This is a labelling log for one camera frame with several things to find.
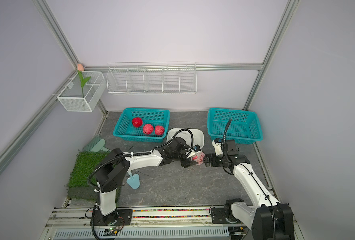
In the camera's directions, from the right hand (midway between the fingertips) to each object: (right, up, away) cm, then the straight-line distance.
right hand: (211, 157), depth 85 cm
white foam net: (-6, -1, +1) cm, 6 cm away
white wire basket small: (-80, +35, -1) cm, 88 cm away
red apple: (-50, +21, +22) cm, 58 cm away
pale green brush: (-76, +5, +17) cm, 78 cm away
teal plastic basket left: (-58, +15, +21) cm, 64 cm away
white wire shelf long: (-37, +50, +14) cm, 64 cm away
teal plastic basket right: (+30, +17, +25) cm, 43 cm away
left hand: (-9, 0, +2) cm, 9 cm away
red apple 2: (-40, +16, +17) cm, 47 cm away
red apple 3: (-33, +15, +17) cm, 40 cm away
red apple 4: (-9, 0, 0) cm, 9 cm away
